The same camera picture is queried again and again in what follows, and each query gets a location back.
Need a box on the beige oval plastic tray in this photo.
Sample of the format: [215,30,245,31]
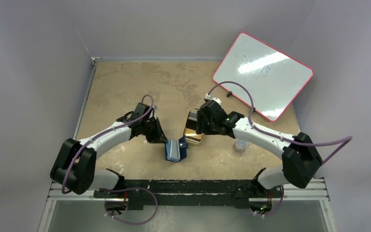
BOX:
[183,108,204,145]

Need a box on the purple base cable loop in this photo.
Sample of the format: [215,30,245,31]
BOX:
[104,188,158,226]

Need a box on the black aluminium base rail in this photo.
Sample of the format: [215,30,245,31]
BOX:
[48,178,328,213]

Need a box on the navy blue leather card holder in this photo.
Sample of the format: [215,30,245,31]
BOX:
[165,136,188,162]

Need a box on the red framed whiteboard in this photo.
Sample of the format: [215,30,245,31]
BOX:
[213,32,314,121]

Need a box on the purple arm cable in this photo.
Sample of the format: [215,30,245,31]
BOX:
[204,81,353,165]
[60,94,156,195]

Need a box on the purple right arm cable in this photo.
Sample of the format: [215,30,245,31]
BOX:
[204,81,353,165]

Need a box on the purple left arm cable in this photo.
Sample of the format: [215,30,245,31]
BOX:
[60,94,156,195]

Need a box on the stack of credit cards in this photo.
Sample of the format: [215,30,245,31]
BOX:
[185,109,197,130]

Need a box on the clear jar of paper clips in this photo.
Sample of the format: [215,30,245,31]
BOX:
[234,139,248,152]

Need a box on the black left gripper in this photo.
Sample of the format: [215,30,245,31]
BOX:
[141,117,168,144]

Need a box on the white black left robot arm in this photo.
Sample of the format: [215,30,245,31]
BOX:
[50,102,168,198]

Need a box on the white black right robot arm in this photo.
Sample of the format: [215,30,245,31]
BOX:
[196,100,322,197]

